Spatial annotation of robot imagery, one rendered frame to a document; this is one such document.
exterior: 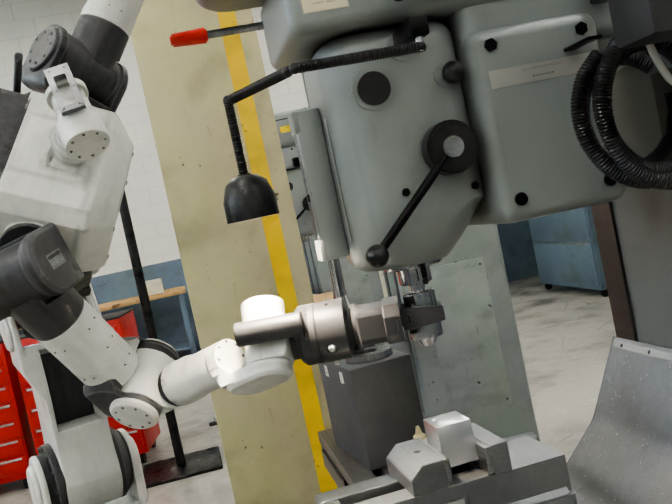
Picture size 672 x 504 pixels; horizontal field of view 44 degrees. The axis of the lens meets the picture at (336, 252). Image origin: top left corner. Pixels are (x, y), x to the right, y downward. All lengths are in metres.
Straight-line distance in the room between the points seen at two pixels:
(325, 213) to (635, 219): 0.50
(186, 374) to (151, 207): 8.89
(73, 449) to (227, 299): 1.34
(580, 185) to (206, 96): 1.94
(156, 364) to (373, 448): 0.43
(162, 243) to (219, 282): 7.29
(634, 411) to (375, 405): 0.44
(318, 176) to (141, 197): 9.05
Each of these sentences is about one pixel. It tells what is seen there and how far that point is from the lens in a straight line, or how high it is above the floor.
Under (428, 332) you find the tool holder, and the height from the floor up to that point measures 1.21.
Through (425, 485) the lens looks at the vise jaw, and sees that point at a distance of 1.17.
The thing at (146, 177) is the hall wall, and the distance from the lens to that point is 10.18.
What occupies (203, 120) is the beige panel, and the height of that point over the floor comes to 1.80.
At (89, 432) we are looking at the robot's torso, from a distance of 1.65.
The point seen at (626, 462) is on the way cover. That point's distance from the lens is 1.38.
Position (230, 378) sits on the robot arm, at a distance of 1.21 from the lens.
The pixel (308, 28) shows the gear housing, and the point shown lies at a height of 1.64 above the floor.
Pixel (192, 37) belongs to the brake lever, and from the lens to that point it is 1.27.
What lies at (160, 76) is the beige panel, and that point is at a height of 1.97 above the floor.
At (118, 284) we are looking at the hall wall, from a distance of 10.17.
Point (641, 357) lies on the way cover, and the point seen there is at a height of 1.07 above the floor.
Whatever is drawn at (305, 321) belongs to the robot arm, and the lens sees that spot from 1.17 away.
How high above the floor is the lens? 1.41
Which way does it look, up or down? 3 degrees down
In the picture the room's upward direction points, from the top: 12 degrees counter-clockwise
